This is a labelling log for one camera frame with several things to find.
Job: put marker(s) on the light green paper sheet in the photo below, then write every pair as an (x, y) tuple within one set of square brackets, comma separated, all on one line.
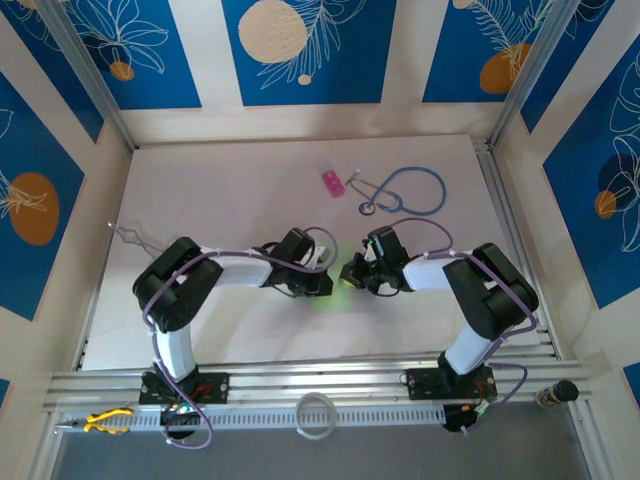
[(327, 300)]

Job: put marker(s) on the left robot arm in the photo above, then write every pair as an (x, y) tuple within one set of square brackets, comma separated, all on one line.
[(175, 295)]

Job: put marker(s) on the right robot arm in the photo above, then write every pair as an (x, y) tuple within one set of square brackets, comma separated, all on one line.
[(495, 295)]

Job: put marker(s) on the blue stethoscope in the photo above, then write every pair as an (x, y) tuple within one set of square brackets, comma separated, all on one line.
[(368, 209)]

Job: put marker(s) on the small pink box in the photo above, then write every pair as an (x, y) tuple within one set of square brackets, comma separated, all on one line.
[(333, 183)]

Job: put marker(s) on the dark capped bottle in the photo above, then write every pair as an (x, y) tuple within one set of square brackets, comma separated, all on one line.
[(565, 391)]

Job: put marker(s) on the long aluminium base rail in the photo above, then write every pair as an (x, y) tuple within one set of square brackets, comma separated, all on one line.
[(325, 382)]

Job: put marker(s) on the aluminium side rail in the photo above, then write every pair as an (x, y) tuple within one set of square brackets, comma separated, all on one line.
[(87, 340), (502, 200)]

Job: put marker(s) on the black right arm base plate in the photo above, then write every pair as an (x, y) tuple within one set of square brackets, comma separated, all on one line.
[(425, 382)]

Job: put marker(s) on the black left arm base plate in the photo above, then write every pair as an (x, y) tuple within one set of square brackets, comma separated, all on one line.
[(215, 387)]

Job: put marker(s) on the aluminium frame post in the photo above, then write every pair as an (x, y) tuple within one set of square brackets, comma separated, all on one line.
[(528, 75), (92, 75)]

